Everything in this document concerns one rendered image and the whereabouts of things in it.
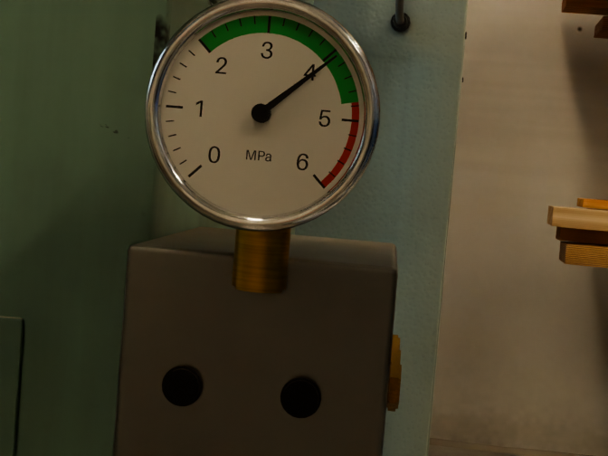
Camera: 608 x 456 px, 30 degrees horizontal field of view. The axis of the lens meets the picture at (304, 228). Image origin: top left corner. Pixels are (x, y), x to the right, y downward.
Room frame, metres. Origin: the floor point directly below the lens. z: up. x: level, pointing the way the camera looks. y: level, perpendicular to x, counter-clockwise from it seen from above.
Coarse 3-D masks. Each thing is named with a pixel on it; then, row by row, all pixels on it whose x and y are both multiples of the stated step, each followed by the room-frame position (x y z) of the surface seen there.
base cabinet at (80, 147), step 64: (0, 0) 0.37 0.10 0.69; (64, 0) 0.37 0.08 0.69; (128, 0) 0.37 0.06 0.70; (192, 0) 0.41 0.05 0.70; (0, 64) 0.37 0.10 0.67; (64, 64) 0.37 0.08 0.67; (128, 64) 0.37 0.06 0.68; (0, 128) 0.37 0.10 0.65; (64, 128) 0.37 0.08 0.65; (128, 128) 0.37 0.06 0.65; (0, 192) 0.37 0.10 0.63; (64, 192) 0.37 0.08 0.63; (128, 192) 0.37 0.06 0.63; (0, 256) 0.37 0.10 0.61; (64, 256) 0.37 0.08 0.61; (0, 320) 0.37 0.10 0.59; (64, 320) 0.37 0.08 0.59; (0, 384) 0.37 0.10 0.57; (64, 384) 0.37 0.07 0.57; (0, 448) 0.37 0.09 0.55; (64, 448) 0.37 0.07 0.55
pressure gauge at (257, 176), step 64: (256, 0) 0.30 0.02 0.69; (192, 64) 0.30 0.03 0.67; (256, 64) 0.30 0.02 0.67; (320, 64) 0.30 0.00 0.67; (192, 128) 0.30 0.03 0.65; (256, 128) 0.30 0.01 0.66; (320, 128) 0.30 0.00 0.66; (192, 192) 0.30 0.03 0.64; (256, 192) 0.30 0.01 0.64; (320, 192) 0.30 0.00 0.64; (256, 256) 0.32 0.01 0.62
